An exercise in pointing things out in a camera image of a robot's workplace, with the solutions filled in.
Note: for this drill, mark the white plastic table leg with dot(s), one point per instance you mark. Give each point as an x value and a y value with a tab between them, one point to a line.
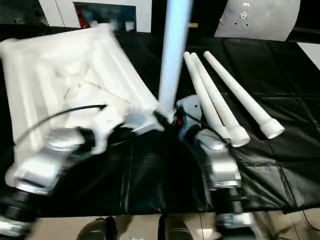
217	100
175	55
240	95
200	85

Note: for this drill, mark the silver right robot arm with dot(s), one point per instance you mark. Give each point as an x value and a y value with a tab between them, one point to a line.
220	165

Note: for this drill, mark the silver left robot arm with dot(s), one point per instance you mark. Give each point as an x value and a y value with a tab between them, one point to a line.
40	165

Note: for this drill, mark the black right robot foot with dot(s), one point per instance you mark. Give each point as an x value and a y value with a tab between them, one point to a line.
176	229

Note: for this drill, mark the black robot foot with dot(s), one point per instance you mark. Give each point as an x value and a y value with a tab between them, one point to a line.
176	229
99	229

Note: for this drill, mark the white plastic table top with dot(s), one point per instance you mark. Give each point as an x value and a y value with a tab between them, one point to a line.
65	75

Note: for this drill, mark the black box with yellow label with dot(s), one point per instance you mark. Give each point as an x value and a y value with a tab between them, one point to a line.
205	17

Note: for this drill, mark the black left robot foot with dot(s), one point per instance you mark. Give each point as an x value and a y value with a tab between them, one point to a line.
99	229

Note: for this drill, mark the white cabinet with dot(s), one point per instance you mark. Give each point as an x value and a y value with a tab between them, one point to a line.
100	10

